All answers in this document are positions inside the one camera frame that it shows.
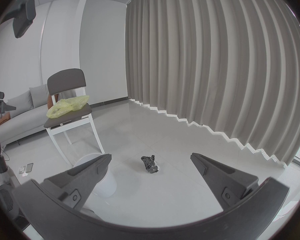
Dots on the pale grey sofa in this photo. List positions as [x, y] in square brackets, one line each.
[27, 124]

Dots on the grey cushion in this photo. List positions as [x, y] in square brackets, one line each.
[67, 94]
[40, 96]

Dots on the black plastic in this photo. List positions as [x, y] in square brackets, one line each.
[148, 164]

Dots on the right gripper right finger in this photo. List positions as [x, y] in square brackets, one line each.
[222, 181]

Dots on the white chair grey seat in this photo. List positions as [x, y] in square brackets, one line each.
[65, 80]

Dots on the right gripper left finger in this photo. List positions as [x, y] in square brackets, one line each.
[90, 176]

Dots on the beige pleated curtain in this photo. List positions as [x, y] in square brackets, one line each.
[215, 59]

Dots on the yellow plastic bag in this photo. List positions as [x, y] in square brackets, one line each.
[65, 107]

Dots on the white trash bin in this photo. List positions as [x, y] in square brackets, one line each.
[107, 184]

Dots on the orange cushion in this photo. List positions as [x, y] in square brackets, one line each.
[3, 119]
[50, 102]

